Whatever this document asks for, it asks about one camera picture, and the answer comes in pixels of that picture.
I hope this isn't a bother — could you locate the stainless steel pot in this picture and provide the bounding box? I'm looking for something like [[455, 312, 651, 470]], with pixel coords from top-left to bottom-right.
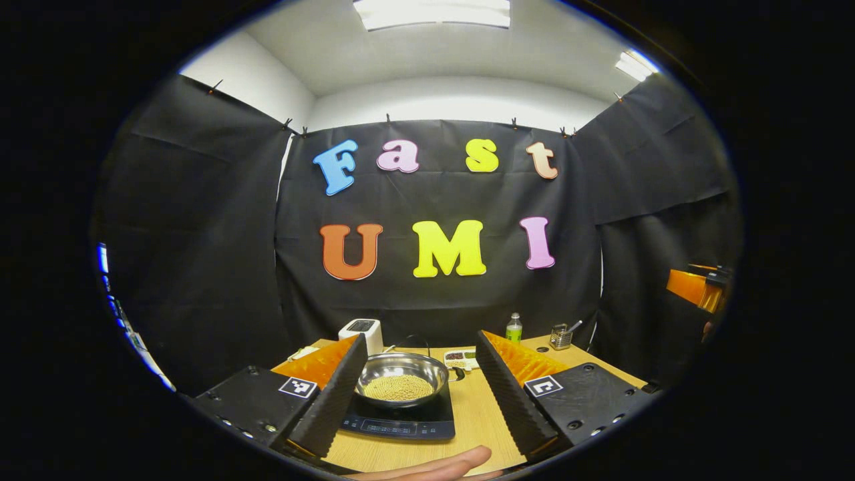
[[355, 352, 466, 410]]

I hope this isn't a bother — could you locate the black induction cooktop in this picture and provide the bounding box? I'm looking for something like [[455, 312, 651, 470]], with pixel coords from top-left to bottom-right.
[[340, 384, 457, 442]]

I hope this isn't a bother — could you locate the pile of yellow soybeans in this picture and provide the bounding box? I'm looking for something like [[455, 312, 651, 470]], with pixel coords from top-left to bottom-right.
[[363, 374, 436, 402]]

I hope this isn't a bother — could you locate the small ceiling light panel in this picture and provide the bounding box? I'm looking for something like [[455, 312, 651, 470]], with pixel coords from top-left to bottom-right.
[[615, 49, 661, 82]]

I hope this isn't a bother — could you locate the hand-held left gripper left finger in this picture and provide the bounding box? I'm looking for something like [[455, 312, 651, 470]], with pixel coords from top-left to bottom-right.
[[190, 333, 369, 459]]

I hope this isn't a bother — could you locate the white toaster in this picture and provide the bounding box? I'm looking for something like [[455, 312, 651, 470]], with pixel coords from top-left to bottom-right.
[[338, 319, 384, 357]]

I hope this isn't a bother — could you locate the large ceiling light panel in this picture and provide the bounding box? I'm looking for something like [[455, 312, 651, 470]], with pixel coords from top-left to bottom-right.
[[353, 0, 512, 31]]

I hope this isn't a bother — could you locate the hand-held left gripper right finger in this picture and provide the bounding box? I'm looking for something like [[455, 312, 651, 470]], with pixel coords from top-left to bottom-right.
[[476, 329, 660, 463]]

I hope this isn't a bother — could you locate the black backdrop cloth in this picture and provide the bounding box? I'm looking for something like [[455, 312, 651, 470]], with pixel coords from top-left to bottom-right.
[[90, 70, 743, 398]]

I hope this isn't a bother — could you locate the black toaster cable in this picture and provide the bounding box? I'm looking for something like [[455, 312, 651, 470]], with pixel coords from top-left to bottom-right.
[[383, 334, 432, 355]]

